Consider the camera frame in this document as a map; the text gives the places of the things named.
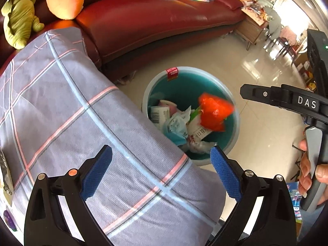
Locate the plaid bed sheet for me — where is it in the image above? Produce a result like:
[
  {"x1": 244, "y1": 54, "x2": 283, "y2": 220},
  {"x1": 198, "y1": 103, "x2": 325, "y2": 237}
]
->
[{"x1": 0, "y1": 27, "x2": 226, "y2": 246}]

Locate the wooden side table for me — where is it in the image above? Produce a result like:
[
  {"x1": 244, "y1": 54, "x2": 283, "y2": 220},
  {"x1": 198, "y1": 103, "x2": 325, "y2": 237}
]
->
[{"x1": 234, "y1": 5, "x2": 269, "y2": 51}]

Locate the purple printed packet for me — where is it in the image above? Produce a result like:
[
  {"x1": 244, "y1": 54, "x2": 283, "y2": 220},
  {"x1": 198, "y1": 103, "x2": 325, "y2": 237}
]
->
[{"x1": 3, "y1": 210, "x2": 18, "y2": 232}]

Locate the red leather sofa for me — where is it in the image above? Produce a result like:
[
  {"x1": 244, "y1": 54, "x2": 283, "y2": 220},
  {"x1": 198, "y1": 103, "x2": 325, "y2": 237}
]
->
[{"x1": 0, "y1": 0, "x2": 248, "y2": 82}]

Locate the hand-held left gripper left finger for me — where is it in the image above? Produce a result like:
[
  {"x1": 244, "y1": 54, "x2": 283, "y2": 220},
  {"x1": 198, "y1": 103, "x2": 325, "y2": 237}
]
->
[{"x1": 24, "y1": 145, "x2": 114, "y2": 246}]

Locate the orange red snack packet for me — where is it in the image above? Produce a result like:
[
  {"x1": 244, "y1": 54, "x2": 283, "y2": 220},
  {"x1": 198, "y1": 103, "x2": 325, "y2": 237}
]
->
[{"x1": 198, "y1": 93, "x2": 234, "y2": 133}]

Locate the teal trash bin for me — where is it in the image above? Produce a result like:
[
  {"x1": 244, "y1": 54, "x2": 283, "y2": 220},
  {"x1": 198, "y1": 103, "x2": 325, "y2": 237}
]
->
[{"x1": 142, "y1": 67, "x2": 241, "y2": 166}]

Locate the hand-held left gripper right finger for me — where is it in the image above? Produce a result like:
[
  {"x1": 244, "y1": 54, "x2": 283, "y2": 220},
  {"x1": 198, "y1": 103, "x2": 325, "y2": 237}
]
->
[{"x1": 205, "y1": 146, "x2": 298, "y2": 246}]

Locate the dark foil wrapper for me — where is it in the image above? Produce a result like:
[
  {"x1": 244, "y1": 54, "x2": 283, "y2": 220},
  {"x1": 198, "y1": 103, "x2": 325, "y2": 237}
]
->
[{"x1": 0, "y1": 150, "x2": 14, "y2": 205}]

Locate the person's right hand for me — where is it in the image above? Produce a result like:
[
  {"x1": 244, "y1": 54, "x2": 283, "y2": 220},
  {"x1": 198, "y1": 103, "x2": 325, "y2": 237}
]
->
[{"x1": 298, "y1": 138, "x2": 328, "y2": 206}]

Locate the blue plastic wrapper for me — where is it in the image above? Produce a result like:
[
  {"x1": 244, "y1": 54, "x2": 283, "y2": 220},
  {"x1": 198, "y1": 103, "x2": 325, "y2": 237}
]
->
[{"x1": 163, "y1": 131, "x2": 186, "y2": 145}]

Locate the clear plastic bag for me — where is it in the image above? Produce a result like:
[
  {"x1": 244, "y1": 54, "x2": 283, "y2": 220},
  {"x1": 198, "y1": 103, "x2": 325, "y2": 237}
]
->
[{"x1": 183, "y1": 140, "x2": 214, "y2": 155}]

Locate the colourful printed box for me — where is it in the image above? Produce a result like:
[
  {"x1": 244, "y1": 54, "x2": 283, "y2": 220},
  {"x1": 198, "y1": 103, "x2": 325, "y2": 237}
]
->
[{"x1": 287, "y1": 182, "x2": 305, "y2": 223}]

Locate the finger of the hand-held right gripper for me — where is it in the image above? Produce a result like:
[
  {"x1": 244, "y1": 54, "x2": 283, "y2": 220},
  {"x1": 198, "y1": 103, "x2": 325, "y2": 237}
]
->
[{"x1": 240, "y1": 84, "x2": 284, "y2": 105}]

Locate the green plush toy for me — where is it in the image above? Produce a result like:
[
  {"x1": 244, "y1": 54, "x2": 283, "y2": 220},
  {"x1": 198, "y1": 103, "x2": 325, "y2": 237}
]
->
[{"x1": 1, "y1": 0, "x2": 44, "y2": 50}]

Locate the white plastic packet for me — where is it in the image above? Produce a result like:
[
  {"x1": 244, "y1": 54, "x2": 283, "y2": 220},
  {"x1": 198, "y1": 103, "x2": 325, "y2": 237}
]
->
[{"x1": 166, "y1": 106, "x2": 192, "y2": 134}]

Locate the pink paper cup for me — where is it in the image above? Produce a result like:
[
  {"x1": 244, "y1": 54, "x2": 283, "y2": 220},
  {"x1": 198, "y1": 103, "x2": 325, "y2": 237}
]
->
[{"x1": 158, "y1": 99, "x2": 178, "y2": 108}]

